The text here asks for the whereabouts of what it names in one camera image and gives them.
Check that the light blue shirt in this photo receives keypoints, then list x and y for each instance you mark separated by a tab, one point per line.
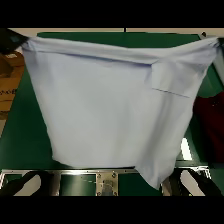
100	110

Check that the dark red garment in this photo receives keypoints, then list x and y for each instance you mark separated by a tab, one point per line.
211	123

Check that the brown cardboard box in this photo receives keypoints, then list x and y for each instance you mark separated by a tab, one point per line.
10	80

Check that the silver frame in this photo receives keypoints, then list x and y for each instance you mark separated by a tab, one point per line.
106	183

